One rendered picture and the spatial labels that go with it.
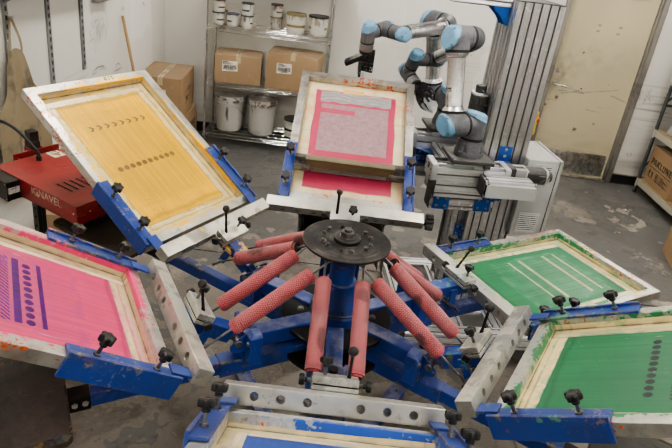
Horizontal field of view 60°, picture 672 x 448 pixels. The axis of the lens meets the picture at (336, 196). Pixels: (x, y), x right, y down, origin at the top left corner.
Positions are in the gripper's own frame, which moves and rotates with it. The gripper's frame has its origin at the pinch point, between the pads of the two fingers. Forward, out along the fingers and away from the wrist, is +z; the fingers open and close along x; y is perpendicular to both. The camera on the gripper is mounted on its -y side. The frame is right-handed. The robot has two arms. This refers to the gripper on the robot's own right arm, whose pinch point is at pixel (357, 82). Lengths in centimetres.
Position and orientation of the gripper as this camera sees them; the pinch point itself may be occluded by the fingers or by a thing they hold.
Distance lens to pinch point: 328.6
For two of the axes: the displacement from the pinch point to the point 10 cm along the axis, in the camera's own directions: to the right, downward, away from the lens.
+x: 0.7, -6.6, 7.5
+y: 9.9, 1.2, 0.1
